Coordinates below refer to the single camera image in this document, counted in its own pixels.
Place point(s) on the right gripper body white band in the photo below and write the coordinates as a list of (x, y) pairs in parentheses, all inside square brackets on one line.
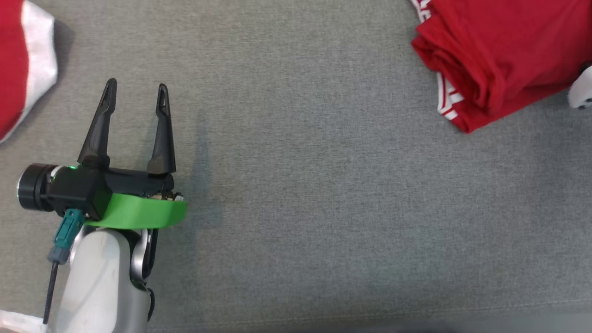
[(582, 90)]

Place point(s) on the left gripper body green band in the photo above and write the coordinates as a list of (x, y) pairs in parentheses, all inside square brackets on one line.
[(138, 212)]

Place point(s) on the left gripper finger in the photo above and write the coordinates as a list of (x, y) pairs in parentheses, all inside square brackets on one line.
[(163, 143), (101, 134)]

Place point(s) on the red jersey number 23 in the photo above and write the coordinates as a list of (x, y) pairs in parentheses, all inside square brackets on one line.
[(508, 51)]

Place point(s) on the red white Bulls shorts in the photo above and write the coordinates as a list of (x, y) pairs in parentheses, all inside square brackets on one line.
[(14, 60)]

